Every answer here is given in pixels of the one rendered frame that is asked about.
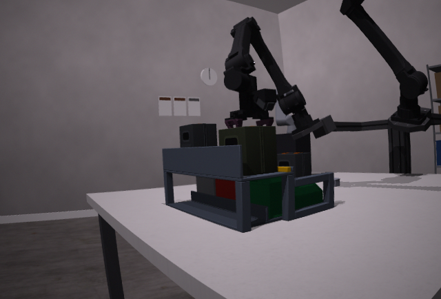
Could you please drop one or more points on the red open bin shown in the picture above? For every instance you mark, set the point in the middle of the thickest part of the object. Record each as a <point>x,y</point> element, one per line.
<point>225,189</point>

